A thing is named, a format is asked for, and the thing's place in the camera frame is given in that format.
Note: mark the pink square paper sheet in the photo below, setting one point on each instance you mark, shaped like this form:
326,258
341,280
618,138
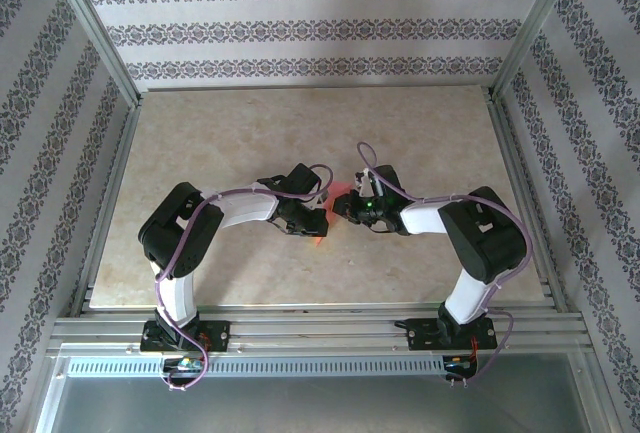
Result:
340,190

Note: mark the aluminium frame post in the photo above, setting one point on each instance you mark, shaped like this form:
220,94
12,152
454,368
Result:
535,28
95,33

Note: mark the small controller circuit board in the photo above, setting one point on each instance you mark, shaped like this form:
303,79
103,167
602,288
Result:
460,363
185,364

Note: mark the grey metal sheet panel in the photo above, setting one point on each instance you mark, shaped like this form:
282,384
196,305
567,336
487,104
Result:
320,405

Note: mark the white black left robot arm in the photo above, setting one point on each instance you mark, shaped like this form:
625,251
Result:
175,243

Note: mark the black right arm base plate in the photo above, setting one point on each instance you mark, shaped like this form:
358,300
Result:
420,335

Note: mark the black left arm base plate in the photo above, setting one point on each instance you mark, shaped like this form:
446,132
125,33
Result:
220,335

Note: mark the wide aluminium mounting rail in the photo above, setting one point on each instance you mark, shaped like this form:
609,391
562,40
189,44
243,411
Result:
310,328

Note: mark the aluminium side rail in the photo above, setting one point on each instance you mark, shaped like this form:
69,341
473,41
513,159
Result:
107,203
525,203

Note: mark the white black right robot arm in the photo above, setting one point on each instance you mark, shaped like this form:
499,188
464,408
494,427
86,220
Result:
485,243

